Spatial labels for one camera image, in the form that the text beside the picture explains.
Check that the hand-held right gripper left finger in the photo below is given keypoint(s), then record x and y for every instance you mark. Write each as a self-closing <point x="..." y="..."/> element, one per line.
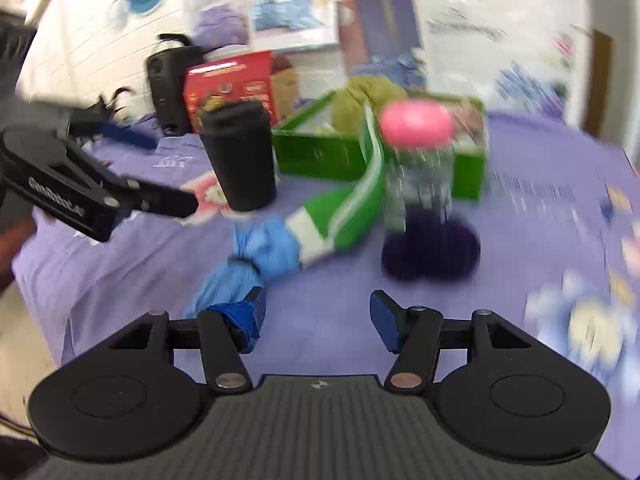
<point x="245" y="322"/>

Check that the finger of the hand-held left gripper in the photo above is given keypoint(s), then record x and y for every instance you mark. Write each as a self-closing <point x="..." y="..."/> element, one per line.
<point x="162" y="200"/>
<point x="125" y="135"/>

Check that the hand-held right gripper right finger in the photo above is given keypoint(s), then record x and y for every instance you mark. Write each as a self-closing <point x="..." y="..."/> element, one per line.
<point x="386" y="322"/>

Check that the blue cloth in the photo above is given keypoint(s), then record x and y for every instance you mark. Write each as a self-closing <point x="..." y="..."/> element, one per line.
<point x="265" y="250"/>

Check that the green cloth white trim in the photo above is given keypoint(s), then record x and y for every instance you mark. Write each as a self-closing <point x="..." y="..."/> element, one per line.
<point x="350" y="210"/>

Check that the green cardboard box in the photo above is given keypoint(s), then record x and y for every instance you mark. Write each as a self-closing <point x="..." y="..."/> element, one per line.
<point x="320" y="155"/>

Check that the black speaker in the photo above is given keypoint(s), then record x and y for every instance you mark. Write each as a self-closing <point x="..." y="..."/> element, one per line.
<point x="170" y="85"/>

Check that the dark purple yarn scrunchie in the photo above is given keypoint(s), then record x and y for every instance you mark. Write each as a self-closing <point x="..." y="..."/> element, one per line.
<point x="430" y="250"/>

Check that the black cup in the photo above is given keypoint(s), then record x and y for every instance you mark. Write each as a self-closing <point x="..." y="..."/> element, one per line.
<point x="240" y="160"/>

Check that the red snack box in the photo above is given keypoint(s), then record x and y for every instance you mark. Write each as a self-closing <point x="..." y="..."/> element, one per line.
<point x="225" y="85"/>

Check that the clear jar pink lid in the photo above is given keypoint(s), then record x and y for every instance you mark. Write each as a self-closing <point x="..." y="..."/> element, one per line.
<point x="417" y="160"/>

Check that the brown cardboard box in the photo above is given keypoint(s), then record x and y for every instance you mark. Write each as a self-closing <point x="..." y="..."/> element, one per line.
<point x="285" y="87"/>

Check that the olive green cloth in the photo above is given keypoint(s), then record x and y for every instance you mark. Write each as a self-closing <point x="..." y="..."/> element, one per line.
<point x="370" y="97"/>

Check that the purple bedding wall poster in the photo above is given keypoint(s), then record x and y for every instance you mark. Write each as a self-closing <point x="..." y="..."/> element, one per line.
<point x="217" y="15"/>

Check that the dark blue bedding wall poster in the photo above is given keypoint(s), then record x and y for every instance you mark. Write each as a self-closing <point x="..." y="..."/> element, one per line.
<point x="385" y="35"/>

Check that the floral wall banner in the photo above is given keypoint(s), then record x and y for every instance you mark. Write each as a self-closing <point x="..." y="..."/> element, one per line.
<point x="500" y="25"/>

